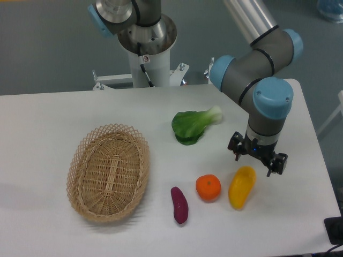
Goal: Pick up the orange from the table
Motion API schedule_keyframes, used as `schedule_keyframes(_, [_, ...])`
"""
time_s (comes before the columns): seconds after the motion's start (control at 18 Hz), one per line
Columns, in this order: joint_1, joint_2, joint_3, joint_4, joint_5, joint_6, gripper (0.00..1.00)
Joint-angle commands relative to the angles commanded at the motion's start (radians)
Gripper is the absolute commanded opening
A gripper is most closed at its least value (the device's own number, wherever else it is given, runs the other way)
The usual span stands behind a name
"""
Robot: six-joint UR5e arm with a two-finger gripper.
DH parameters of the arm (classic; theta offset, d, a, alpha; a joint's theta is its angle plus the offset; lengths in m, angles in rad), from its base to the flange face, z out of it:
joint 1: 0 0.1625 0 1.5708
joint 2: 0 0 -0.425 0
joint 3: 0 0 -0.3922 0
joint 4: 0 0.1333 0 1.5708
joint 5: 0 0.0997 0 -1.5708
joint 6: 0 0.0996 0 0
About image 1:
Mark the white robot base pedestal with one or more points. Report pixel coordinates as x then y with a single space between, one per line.
148 50

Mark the white frame at right edge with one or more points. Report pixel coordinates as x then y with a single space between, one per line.
333 119

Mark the orange fruit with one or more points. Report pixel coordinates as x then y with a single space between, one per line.
208 187

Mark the blue bag in corner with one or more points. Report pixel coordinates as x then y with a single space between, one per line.
331 10

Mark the green bok choy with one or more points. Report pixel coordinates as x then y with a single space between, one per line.
189 126

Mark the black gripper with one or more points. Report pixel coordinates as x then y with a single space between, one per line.
265 153

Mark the purple sweet potato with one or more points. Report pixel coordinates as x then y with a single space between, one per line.
180 205

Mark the black device at table edge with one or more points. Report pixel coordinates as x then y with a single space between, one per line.
333 227

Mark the woven wicker basket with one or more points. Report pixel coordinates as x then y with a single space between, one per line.
108 174

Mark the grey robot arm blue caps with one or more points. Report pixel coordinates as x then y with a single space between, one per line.
249 81

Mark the yellow bell pepper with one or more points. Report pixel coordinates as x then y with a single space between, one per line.
241 186

